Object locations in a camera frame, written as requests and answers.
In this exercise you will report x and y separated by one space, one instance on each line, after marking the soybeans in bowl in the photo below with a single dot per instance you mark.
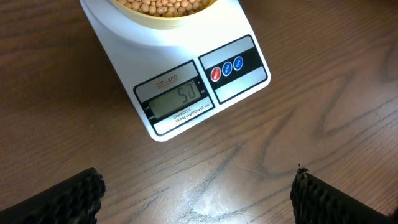
165 8

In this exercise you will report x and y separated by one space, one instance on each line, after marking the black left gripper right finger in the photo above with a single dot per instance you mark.
316 202

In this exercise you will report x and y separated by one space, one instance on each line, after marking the yellow bowl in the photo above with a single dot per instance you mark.
163 23

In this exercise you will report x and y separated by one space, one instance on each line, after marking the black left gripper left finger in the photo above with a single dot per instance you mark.
75 200

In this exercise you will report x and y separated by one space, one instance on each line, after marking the white kitchen scale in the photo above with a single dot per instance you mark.
177 78

